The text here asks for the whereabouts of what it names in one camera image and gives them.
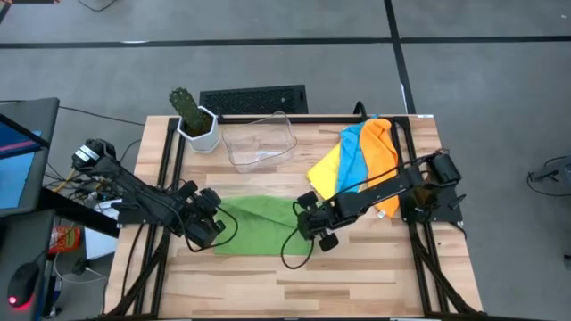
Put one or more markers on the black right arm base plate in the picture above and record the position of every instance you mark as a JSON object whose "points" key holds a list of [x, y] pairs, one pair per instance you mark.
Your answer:
{"points": [[450, 214]]}

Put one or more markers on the green cactus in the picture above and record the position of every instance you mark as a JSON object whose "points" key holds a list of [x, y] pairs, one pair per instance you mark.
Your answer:
{"points": [[187, 107]]}

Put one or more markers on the orange snack bag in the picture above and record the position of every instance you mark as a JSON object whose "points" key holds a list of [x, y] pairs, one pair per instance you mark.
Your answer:
{"points": [[64, 240]]}

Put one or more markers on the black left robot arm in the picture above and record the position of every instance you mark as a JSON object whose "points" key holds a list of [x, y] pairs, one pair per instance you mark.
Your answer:
{"points": [[134, 191]]}

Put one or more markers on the dark grey desk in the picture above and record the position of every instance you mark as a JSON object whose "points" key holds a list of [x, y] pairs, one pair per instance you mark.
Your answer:
{"points": [[27, 236]]}

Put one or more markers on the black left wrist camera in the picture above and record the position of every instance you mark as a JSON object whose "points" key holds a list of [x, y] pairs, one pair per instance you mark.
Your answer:
{"points": [[205, 232]]}

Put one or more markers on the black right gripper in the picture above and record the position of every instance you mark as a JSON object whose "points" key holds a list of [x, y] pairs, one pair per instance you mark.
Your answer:
{"points": [[321, 216]]}

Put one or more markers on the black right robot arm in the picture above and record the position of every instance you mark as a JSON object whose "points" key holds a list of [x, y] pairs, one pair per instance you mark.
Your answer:
{"points": [[383, 191]]}

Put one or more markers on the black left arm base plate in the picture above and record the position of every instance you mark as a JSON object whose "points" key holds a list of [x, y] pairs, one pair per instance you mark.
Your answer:
{"points": [[129, 216]]}

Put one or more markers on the orange microfiber towel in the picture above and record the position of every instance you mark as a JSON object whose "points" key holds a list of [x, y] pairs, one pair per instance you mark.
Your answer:
{"points": [[379, 151]]}

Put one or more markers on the black floor stand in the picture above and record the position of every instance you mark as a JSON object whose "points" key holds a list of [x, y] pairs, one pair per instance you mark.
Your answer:
{"points": [[557, 171]]}

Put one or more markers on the yellow microfiber towel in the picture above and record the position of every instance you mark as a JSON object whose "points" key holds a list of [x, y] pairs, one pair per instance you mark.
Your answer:
{"points": [[325, 176]]}

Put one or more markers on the computer monitor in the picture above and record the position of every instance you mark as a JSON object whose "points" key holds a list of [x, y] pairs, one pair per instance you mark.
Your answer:
{"points": [[18, 178]]}

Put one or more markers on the black aluminium table frame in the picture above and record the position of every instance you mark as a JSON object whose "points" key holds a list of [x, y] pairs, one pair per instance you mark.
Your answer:
{"points": [[321, 119]]}

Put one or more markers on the black computer mouse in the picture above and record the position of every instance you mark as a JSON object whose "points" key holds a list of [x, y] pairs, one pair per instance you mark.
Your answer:
{"points": [[22, 281]]}

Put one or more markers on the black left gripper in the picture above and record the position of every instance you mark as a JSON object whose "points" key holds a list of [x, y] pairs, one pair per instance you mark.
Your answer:
{"points": [[201, 200]]}

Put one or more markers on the blue microfiber towel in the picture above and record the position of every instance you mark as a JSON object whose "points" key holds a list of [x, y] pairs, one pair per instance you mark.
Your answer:
{"points": [[352, 160]]}

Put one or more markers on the white box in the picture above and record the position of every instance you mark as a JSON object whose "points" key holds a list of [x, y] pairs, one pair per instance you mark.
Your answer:
{"points": [[98, 243]]}

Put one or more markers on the white hexagonal planter pot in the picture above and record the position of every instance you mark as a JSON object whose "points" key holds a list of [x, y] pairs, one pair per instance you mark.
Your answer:
{"points": [[203, 142]]}

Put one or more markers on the clear plastic bin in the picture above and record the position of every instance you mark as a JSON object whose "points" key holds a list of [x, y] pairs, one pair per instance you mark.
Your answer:
{"points": [[267, 134]]}

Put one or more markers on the green microfiber towel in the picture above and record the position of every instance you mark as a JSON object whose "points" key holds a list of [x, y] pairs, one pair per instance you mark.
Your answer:
{"points": [[263, 227]]}

